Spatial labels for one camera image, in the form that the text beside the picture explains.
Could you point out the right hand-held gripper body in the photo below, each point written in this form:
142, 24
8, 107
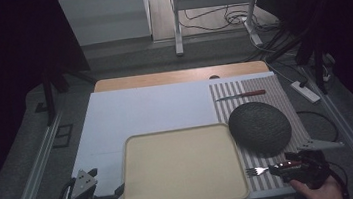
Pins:
313, 167

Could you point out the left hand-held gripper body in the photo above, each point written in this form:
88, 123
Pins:
84, 187

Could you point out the person's right hand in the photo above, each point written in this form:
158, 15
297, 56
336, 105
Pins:
323, 195

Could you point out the dark grey round plate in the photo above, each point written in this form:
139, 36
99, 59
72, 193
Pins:
259, 127

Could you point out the dark floor socket plate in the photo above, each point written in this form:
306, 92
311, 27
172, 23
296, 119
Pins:
63, 136

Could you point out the beige tray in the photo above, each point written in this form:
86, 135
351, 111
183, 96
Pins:
182, 169

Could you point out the white power strip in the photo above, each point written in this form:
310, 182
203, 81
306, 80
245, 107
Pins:
305, 91

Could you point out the white table cover board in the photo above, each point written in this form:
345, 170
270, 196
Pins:
149, 112

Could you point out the striped placemat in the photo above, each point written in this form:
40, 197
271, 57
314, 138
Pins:
222, 107

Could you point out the black stand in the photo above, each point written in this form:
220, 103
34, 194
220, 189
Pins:
49, 97
319, 66

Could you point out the white panel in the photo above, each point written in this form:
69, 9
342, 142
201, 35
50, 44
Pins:
104, 17

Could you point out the white desk frame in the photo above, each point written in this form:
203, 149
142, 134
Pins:
177, 29

